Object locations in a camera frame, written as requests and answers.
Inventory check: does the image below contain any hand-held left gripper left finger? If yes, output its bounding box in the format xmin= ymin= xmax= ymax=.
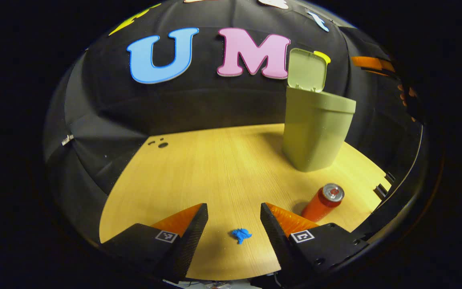
xmin=101 ymin=203 xmax=209 ymax=281

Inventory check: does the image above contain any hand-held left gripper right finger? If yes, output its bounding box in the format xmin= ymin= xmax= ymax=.
xmin=260 ymin=202 xmax=370 ymax=281

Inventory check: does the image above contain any blue paper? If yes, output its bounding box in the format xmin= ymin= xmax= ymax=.
xmin=231 ymin=228 xmax=252 ymax=244

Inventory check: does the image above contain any red pop can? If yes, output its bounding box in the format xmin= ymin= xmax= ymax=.
xmin=301 ymin=183 xmax=345 ymax=222

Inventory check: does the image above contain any green desktop garbage bin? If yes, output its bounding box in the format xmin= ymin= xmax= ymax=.
xmin=282 ymin=48 xmax=357 ymax=172

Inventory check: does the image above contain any wooden desktop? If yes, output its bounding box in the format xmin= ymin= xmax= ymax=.
xmin=99 ymin=124 xmax=392 ymax=281

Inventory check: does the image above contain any black backdrop cloth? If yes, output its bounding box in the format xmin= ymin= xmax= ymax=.
xmin=43 ymin=0 xmax=424 ymax=241

